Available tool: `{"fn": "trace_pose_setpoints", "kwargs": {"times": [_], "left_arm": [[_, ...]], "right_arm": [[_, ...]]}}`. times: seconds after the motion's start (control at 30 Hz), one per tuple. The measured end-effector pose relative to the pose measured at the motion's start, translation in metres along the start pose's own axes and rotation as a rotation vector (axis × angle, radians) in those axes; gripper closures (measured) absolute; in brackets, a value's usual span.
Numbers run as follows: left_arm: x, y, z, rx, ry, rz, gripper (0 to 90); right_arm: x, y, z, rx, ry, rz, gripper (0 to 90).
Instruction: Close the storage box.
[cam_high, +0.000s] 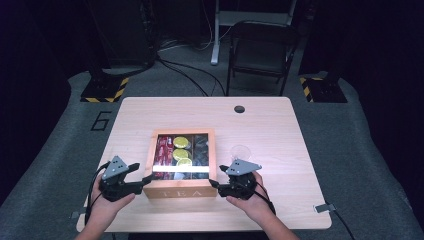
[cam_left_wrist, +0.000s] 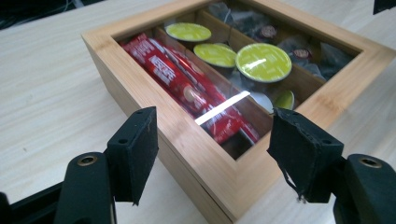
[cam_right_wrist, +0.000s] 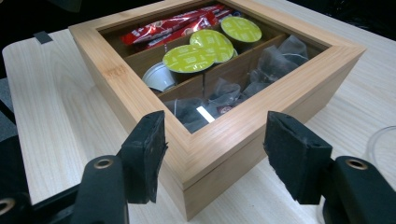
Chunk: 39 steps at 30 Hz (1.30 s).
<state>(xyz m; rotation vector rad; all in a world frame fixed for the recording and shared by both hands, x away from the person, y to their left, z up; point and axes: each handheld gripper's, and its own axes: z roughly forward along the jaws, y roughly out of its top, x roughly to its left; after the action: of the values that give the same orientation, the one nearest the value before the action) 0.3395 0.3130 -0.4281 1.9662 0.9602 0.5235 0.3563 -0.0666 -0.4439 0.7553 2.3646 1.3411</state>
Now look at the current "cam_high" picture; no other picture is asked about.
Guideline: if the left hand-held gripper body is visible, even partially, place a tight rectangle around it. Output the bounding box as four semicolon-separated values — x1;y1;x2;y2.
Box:
98;155;144;203

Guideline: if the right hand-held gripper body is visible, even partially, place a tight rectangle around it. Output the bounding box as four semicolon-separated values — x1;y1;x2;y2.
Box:
219;159;263;201

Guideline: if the wooden tea box glass lid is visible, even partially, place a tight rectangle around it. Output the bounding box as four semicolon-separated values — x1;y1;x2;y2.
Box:
141;128;218;200

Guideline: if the person's right hand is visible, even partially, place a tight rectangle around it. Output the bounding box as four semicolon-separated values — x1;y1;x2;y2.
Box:
225;171;276;224

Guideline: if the person's left hand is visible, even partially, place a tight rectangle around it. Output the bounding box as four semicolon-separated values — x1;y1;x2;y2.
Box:
87;181;136;228

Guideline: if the clear glass cup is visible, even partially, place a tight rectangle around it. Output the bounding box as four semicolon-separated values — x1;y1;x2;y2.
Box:
229;144;252;165

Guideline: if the pile of dark tea bags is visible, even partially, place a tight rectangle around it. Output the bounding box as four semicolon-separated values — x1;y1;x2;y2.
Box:
192;134;210;180

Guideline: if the row of red tea packets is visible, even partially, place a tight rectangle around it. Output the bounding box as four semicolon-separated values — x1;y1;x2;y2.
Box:
152;135;175;181

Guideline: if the black striped stand base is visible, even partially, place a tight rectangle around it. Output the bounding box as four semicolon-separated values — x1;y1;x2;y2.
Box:
298;76;349;104
80;75;130;104

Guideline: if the black folding chair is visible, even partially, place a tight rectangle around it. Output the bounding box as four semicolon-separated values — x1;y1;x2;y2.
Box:
225;20;302;97

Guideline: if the dark cabinet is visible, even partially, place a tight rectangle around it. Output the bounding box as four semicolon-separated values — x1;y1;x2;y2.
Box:
85;0;158;69

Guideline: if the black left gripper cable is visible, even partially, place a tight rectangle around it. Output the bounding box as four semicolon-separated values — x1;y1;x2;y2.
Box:
84;161;112;228

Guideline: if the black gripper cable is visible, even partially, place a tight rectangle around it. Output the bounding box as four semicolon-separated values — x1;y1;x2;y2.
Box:
253;181;277;216
84;161;112;228

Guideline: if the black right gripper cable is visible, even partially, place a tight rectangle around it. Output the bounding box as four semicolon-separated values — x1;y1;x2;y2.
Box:
253;181;277;216

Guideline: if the black floor cable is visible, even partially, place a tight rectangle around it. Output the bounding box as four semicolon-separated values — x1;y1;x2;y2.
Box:
155;54;228;98

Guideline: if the black clip cable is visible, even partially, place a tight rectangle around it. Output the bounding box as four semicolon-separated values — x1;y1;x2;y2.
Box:
331;208;357;240

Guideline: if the white desk frame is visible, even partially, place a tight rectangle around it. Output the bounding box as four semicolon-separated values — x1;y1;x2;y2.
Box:
210;0;298;66

